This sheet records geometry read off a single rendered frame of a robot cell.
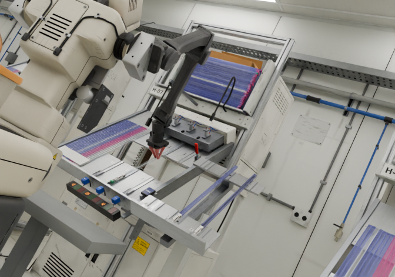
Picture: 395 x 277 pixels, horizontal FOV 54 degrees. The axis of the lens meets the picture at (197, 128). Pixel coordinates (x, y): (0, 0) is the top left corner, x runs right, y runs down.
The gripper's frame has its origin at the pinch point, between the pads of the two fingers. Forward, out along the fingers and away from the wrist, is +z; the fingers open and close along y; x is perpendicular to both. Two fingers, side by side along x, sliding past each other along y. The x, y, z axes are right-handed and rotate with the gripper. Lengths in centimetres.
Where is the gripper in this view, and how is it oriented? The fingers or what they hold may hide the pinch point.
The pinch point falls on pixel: (157, 157)
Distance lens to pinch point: 198.8
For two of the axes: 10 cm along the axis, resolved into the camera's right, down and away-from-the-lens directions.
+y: -7.7, -2.9, 5.7
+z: -0.6, 9.2, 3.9
